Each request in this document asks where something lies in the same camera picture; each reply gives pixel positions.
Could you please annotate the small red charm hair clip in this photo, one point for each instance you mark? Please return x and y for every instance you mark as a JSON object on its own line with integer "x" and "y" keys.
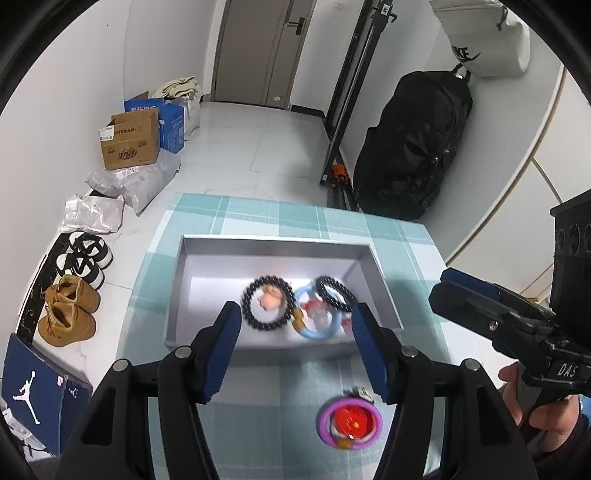
{"x": 317, "y": 310}

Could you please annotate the orange and black tool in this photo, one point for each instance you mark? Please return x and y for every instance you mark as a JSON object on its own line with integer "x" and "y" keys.
{"x": 338, "y": 174}

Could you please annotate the white hanging bag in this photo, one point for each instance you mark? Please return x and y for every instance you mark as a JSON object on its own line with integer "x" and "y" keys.
{"x": 489, "y": 41}

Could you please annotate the black and white sneaker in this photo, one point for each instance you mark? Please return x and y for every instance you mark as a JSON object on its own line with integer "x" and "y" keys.
{"x": 78, "y": 267}
{"x": 92, "y": 249}

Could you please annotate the brown cardboard box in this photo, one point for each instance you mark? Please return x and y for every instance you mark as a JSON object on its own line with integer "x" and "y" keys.
{"x": 131, "y": 145}

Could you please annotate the black folded stand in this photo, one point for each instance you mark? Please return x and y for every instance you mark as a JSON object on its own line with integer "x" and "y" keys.
{"x": 351, "y": 101}

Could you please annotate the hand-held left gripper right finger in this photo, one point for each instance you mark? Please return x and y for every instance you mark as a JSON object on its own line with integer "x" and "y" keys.
{"x": 369, "y": 355}

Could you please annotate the blue cardboard box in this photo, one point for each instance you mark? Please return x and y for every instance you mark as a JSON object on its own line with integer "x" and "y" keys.
{"x": 173, "y": 129}

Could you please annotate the white plastic parcel bag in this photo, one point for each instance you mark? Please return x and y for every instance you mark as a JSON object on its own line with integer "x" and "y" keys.
{"x": 92, "y": 214}

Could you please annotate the teal checked tablecloth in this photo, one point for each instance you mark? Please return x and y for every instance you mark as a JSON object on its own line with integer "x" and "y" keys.
{"x": 277, "y": 415}

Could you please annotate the person's right forearm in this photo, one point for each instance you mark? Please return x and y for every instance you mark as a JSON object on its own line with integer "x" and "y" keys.
{"x": 568, "y": 457}

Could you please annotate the tan suede boot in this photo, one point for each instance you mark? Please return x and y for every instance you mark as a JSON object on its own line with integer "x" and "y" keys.
{"x": 76, "y": 295}
{"x": 64, "y": 327}

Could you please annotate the silver cardboard box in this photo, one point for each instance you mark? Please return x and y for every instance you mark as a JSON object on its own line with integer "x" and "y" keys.
{"x": 207, "y": 295}

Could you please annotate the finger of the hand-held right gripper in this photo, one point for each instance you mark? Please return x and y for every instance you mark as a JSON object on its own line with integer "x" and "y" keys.
{"x": 475, "y": 284}
{"x": 466, "y": 309}

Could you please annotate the black backpack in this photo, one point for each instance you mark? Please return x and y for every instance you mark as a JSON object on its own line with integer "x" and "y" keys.
{"x": 411, "y": 147}

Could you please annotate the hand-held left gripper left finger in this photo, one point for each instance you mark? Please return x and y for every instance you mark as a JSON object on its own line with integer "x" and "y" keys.
{"x": 221, "y": 355}

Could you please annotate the white tote bag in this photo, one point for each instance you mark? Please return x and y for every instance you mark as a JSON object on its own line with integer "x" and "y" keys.
{"x": 191, "y": 115}

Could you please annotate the dark blue shoe box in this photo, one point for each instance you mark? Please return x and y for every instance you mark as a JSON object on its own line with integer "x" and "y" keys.
{"x": 32, "y": 387}

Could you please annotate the person's right hand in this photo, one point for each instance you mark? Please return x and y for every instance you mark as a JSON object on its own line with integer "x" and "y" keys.
{"x": 551, "y": 427}

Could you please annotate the grey door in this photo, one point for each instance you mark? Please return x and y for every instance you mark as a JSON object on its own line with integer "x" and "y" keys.
{"x": 258, "y": 50}

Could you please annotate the white cabinet gold trim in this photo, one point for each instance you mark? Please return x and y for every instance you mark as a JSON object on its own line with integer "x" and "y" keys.
{"x": 517, "y": 184}

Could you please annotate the grey plastic parcel bags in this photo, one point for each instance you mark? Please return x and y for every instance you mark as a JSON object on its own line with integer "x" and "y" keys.
{"x": 138, "y": 182}

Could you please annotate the black marbled board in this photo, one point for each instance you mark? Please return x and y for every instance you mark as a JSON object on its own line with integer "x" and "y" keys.
{"x": 34, "y": 300}

